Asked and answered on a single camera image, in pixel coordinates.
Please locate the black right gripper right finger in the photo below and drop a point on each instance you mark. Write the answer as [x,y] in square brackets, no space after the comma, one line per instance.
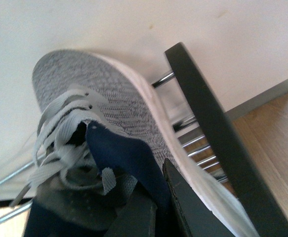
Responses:
[193,217]

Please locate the black metal shoe rack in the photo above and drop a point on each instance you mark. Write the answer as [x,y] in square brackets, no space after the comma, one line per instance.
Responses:
[249,187]

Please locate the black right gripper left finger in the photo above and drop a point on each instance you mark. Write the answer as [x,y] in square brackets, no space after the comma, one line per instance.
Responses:
[137,219]

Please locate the grey sneaker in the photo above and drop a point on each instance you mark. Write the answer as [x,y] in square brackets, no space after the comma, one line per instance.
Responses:
[103,134]

